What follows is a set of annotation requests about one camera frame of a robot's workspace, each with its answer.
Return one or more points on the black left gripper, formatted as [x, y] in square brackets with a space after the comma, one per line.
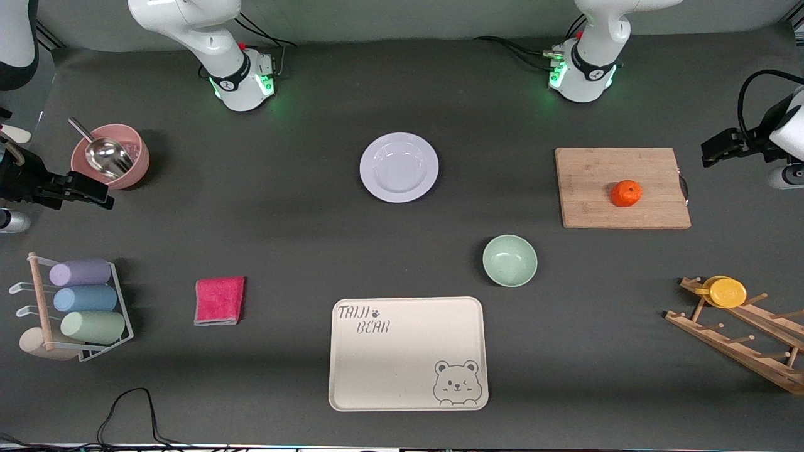
[755, 140]

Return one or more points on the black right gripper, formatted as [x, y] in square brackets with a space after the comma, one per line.
[20, 177]

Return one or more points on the orange fruit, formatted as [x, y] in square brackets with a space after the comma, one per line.
[626, 193]

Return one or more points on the white round plate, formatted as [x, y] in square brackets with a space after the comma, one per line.
[399, 167]

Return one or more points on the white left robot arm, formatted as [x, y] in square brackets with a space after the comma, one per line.
[590, 63]

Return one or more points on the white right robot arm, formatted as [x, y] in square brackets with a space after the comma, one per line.
[188, 19]

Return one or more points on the metal scoop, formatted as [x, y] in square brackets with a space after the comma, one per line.
[107, 157]

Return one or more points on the pink bowl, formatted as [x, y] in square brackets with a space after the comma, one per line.
[138, 169]

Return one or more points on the purple cup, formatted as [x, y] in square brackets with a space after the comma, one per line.
[81, 272]

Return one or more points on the beige rounded object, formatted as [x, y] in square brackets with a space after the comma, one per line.
[16, 134]

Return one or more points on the blue cup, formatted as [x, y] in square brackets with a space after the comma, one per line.
[85, 299]

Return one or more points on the wooden cutting board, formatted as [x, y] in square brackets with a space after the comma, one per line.
[590, 182]

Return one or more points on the green cup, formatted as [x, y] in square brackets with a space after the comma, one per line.
[94, 327]

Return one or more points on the yellow cup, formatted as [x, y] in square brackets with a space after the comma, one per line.
[727, 292]

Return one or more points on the beige cup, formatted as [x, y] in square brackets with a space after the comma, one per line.
[34, 348]

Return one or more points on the pink folded cloth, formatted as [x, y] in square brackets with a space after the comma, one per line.
[220, 301]

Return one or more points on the wooden peg drying rack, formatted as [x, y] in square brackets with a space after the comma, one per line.
[741, 351]

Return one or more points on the mint green bowl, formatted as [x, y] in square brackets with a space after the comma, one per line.
[509, 260]

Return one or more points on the cream bear print tray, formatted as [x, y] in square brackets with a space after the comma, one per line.
[402, 364]

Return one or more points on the dark metal frame strut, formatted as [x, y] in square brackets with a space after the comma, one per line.
[50, 36]
[798, 24]

